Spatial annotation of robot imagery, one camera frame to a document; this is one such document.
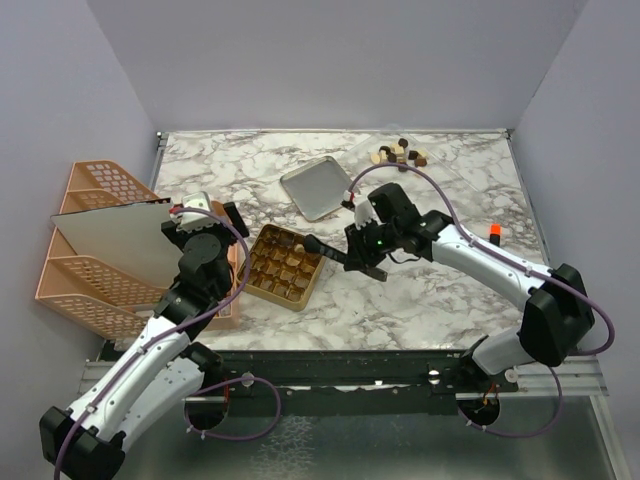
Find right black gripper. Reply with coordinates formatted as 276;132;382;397
344;217;400;271

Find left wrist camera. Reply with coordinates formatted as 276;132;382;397
169;191;217;233

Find black mounting rail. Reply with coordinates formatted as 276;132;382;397
84;349;611;416

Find peach mesh file rack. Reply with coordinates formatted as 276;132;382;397
34;159;211;341

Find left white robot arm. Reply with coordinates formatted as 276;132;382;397
39;193;249;479

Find white board sheet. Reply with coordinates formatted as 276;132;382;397
51;198;181;288

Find black metal tongs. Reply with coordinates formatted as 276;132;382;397
303;234;347;264

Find peach desk organizer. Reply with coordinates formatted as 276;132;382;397
199;199;242;330

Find orange black marker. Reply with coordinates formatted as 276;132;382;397
489;224;502;245

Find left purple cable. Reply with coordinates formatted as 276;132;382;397
52;207;282;480

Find silver tin lid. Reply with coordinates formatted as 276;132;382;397
280;156;352;222

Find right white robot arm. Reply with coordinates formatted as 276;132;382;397
344;210;595;391

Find gold chocolate box tray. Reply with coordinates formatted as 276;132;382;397
243;224;325;312

